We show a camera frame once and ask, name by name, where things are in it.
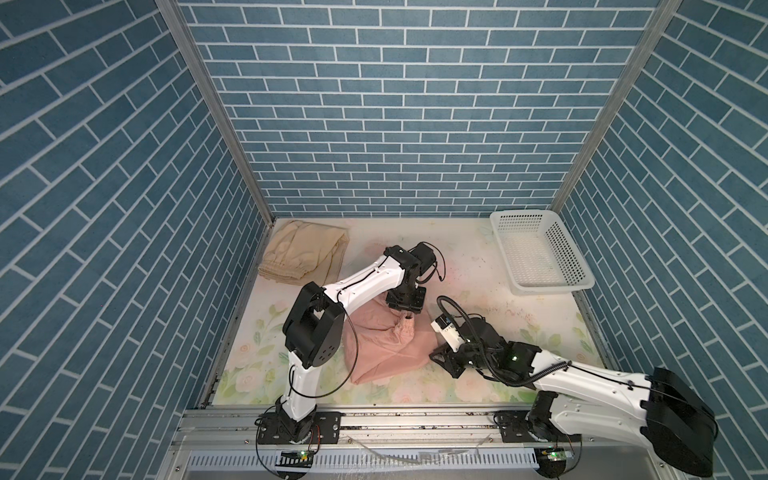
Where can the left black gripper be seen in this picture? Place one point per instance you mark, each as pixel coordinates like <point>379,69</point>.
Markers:
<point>417,303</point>

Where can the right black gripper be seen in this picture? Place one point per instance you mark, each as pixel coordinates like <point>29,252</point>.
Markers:
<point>448,356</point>

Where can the pink shorts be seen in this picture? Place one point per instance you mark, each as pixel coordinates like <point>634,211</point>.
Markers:
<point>381,342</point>

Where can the white plastic basket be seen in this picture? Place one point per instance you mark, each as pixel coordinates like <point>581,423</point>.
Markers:
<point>540,255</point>

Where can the beige shorts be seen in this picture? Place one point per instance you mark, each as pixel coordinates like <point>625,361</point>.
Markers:
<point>301,252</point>

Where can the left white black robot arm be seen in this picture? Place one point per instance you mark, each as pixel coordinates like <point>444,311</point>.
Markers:
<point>314,326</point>

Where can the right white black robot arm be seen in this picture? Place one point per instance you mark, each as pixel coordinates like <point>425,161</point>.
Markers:
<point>656,411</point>

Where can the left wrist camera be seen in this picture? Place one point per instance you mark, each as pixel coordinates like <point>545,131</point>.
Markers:
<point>426,262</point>

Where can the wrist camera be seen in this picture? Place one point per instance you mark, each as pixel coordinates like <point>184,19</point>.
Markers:
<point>426,262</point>
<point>450,333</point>

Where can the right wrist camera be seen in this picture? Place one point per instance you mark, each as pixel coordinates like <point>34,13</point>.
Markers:
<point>450,333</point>

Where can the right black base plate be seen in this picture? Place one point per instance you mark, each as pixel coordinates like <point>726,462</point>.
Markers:
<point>514,427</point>

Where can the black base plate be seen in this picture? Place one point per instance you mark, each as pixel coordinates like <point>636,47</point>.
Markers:
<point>278,428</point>
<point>514,427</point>

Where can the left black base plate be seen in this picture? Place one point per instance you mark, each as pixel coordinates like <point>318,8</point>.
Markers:
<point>278,428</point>

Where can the aluminium front rail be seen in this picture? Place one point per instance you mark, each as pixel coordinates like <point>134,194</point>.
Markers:
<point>423,442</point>

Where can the left aluminium corner post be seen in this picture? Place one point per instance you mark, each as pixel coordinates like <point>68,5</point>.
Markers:
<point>173,17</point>

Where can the aluminium corner post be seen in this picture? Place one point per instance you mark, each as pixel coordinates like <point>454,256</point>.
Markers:
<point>173,17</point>
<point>657,24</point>

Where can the right aluminium corner post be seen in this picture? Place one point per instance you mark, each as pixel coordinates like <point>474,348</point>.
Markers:
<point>657,24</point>

